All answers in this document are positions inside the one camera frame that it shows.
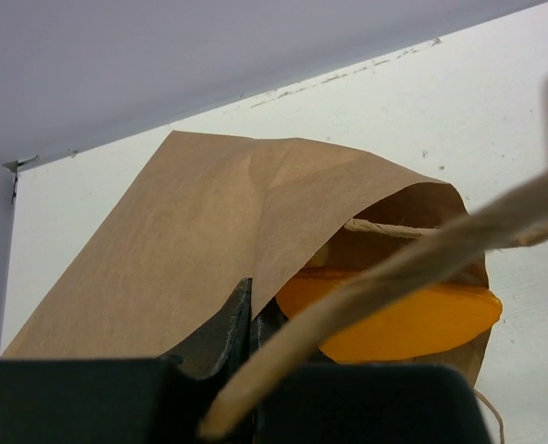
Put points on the brown paper bag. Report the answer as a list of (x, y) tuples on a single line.
[(330, 234)]

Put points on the long orange fake baguette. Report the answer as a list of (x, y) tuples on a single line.
[(436, 319)]

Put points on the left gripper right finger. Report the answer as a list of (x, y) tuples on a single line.
[(266, 324)]

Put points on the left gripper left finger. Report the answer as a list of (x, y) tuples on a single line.
[(222, 343)]

